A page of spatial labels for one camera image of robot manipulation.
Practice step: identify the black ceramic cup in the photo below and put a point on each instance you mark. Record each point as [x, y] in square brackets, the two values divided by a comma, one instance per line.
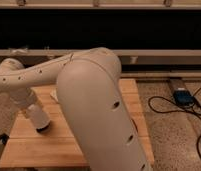
[42, 129]

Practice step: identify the black clamp at table edge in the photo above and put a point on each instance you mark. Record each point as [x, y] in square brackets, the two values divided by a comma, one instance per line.
[4, 138]

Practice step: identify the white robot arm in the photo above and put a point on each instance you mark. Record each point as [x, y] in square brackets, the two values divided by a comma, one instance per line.
[87, 88]

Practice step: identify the blue power adapter box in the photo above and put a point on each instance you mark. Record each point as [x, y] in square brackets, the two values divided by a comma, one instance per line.
[182, 97]

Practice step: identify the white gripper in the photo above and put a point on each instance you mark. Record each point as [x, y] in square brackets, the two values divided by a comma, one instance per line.
[34, 111]

